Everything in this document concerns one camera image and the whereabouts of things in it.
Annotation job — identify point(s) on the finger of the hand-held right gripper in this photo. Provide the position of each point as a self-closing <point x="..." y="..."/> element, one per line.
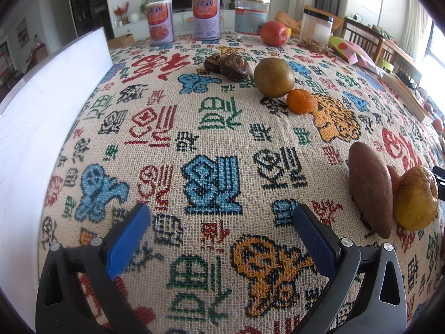
<point x="439" y="179"/>

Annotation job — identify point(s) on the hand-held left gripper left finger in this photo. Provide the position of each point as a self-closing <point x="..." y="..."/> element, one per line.
<point x="128" y="240"/>

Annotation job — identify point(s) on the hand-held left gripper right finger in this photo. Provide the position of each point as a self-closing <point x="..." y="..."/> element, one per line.
<point x="314" y="240"/>

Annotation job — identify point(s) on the small reddish sweet potato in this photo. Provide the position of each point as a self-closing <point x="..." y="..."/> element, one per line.
<point x="394" y="179"/>

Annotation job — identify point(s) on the large brown sweet potato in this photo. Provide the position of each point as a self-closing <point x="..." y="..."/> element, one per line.
<point x="370" y="188"/>

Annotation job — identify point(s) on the orange tangerine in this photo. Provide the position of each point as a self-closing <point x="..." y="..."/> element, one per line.
<point x="300" y="101"/>

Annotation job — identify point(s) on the white box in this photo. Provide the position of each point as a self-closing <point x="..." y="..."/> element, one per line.
<point x="41" y="128"/>

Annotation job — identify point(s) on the round green-brown monk fruit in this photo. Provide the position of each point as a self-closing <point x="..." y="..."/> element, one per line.
<point x="274" y="77"/>

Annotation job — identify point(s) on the dried brown mushroom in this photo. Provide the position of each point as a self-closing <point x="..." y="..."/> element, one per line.
<point x="234" y="68"/>
<point x="211" y="64"/>

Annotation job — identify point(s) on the wooden tray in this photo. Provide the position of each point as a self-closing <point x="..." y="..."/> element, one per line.
<point x="406" y="94"/>

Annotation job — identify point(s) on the green chair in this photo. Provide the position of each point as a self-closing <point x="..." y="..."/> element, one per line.
<point x="384" y="64"/>

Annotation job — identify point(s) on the woven patterned tablecloth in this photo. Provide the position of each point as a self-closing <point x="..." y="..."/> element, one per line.
<point x="226" y="128"/>

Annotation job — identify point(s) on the pink snack bag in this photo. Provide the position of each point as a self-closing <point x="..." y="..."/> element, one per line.
<point x="351" y="50"/>

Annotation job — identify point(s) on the dark wooden chair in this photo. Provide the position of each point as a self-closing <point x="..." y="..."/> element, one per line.
<point x="361" y="33"/>

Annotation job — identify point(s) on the clear jar black lid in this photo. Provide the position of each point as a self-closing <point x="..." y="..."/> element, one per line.
<point x="315" y="29"/>

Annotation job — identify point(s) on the cardboard box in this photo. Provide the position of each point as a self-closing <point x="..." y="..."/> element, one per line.
<point x="120" y="41"/>

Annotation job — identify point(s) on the red apple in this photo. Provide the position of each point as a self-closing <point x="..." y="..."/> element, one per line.
<point x="274" y="34"/>

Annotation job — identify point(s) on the orange label tin can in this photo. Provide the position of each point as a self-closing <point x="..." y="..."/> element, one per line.
<point x="160" y="22"/>
<point x="205" y="17"/>

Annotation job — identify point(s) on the white round lamp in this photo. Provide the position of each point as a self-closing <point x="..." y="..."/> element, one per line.
<point x="134" y="17"/>

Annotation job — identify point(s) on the orange beanbag cushion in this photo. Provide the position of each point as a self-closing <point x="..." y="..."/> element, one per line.
<point x="286" y="17"/>

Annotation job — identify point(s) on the red flower plant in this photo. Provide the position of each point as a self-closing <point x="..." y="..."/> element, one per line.
<point x="121" y="11"/>

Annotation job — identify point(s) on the glass jar gold lid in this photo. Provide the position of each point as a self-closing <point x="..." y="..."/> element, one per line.
<point x="251" y="15"/>

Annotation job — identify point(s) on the dark tall cabinet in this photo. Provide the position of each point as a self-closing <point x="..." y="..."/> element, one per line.
<point x="90" y="3"/>

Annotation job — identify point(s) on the small green potted plant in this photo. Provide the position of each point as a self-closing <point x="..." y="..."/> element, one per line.
<point x="231" y="1"/>

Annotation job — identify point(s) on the framed wall picture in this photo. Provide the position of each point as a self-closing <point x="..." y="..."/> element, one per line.
<point x="22" y="32"/>

